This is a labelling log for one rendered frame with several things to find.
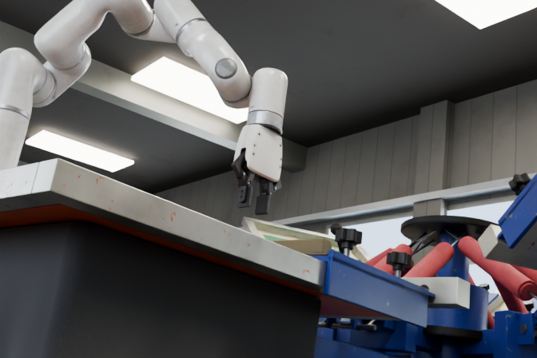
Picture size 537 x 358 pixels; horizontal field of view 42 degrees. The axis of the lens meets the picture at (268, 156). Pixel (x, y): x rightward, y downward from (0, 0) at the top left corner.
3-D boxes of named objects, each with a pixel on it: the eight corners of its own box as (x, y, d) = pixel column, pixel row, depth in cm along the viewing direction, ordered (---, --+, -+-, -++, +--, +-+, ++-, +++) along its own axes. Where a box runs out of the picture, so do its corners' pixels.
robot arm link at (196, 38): (181, 53, 159) (232, 118, 151) (165, 22, 147) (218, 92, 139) (212, 31, 160) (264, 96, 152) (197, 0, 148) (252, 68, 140)
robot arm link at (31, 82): (-26, 104, 151) (-6, 40, 157) (5, 128, 164) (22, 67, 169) (13, 107, 150) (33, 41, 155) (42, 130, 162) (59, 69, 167)
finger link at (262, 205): (268, 188, 145) (264, 218, 143) (258, 183, 143) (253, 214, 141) (280, 186, 143) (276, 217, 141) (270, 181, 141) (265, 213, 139)
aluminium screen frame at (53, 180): (49, 190, 73) (57, 157, 74) (-149, 222, 111) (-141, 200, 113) (423, 321, 127) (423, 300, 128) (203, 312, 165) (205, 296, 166)
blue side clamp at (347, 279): (328, 294, 105) (333, 249, 107) (302, 294, 108) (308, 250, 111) (426, 328, 125) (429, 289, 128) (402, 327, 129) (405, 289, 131)
